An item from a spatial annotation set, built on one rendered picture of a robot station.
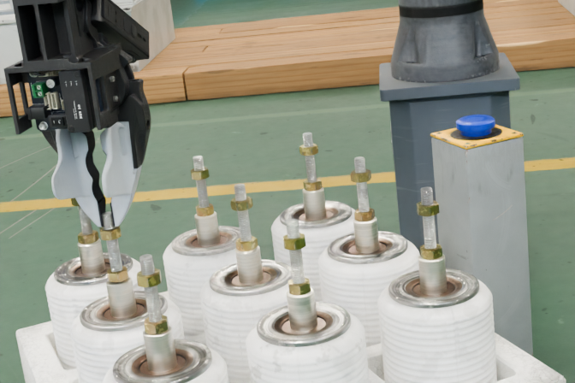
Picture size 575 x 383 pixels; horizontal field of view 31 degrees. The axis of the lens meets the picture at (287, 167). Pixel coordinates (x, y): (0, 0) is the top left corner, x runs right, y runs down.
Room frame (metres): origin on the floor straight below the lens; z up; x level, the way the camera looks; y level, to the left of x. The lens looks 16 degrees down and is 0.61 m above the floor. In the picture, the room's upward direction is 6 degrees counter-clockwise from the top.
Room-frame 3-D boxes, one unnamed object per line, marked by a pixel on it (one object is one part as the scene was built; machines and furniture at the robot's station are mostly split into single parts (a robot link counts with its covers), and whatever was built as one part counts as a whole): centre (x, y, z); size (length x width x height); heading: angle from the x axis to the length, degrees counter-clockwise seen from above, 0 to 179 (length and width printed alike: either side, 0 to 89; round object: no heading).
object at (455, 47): (1.45, -0.24, 0.35); 0.15 x 0.15 x 0.10
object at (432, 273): (0.81, -0.11, 0.26); 0.02 x 0.02 x 0.03
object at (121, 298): (0.84, 0.15, 0.26); 0.02 x 0.02 x 0.03
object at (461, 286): (0.81, -0.11, 0.25); 0.08 x 0.08 x 0.01
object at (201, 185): (0.99, 0.09, 0.30); 0.01 x 0.01 x 0.08
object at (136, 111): (0.83, 0.13, 0.42); 0.05 x 0.02 x 0.09; 76
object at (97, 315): (0.84, 0.15, 0.25); 0.08 x 0.08 x 0.01
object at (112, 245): (0.84, 0.15, 0.30); 0.01 x 0.01 x 0.08
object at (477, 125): (1.05, -0.20, 0.32); 0.04 x 0.04 x 0.02
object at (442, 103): (1.45, -0.24, 0.15); 0.19 x 0.19 x 0.30; 83
